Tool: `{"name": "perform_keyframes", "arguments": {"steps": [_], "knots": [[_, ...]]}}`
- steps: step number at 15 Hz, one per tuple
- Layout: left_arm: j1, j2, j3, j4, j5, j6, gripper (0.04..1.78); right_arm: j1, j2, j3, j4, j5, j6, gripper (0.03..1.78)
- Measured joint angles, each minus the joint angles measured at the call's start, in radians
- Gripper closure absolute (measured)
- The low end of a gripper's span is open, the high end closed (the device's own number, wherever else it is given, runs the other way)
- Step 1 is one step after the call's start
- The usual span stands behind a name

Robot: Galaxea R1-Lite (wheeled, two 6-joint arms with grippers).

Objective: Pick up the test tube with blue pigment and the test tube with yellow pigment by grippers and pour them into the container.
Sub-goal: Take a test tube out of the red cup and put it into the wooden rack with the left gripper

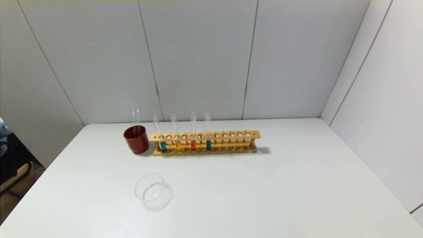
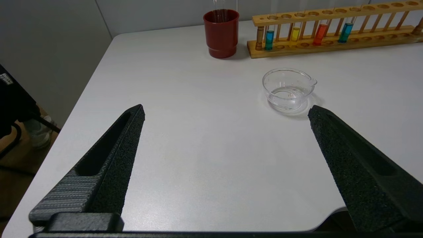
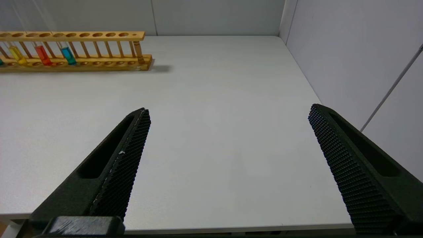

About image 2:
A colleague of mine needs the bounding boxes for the white shoe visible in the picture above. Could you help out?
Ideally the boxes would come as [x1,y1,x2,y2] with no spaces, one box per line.
[24,115,57,149]

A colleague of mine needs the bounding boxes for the test tube with yellow pigment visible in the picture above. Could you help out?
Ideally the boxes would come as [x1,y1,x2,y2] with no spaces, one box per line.
[290,14,301,45]

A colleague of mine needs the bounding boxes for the red plastic cup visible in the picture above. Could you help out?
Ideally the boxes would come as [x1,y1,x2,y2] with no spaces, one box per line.
[203,9,240,59]

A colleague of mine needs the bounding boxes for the test tube with red pigment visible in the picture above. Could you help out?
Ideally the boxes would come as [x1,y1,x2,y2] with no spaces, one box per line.
[313,13,329,46]

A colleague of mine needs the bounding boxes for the test tube with blue pigment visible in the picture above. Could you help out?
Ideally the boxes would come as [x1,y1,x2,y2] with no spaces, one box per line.
[265,16,275,51]

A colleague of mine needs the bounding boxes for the test tube with teal pigment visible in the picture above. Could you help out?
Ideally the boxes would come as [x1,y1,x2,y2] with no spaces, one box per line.
[337,9,354,43]

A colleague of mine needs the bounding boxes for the wooden test tube rack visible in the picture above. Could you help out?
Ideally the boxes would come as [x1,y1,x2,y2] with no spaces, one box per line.
[247,1,423,59]

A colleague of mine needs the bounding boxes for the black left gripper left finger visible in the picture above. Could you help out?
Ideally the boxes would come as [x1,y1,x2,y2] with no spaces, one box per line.
[29,104,145,232]

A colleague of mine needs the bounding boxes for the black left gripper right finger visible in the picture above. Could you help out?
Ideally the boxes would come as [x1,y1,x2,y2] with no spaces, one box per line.
[308,105,423,232]

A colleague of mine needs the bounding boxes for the clear glass spouted dish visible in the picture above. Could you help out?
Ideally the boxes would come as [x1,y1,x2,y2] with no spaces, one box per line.
[262,68,318,113]

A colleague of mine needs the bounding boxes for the black chair frame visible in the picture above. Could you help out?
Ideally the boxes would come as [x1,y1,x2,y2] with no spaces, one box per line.
[0,64,62,160]

